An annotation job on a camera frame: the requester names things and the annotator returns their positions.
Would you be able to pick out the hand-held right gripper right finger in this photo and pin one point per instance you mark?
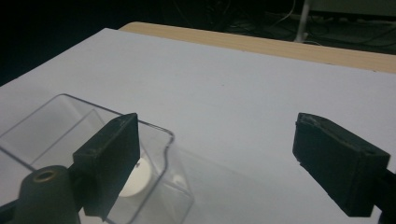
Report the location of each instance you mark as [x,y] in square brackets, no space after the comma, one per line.
[339,168]

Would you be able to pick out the white metal stand pole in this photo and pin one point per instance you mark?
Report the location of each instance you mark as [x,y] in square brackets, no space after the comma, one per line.
[302,23]

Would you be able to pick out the grey cabinet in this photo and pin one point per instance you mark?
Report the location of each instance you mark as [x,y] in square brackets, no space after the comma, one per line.
[355,6]

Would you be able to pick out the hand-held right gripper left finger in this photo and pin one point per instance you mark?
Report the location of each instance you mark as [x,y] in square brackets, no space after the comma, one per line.
[106,161]

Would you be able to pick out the light wooden table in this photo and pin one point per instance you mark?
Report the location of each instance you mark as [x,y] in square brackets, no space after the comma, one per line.
[280,46]

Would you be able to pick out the clear plastic divided container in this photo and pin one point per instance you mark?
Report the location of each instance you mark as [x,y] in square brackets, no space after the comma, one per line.
[46,130]

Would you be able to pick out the white round pad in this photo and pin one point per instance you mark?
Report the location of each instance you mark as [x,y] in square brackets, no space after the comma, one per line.
[137,183]

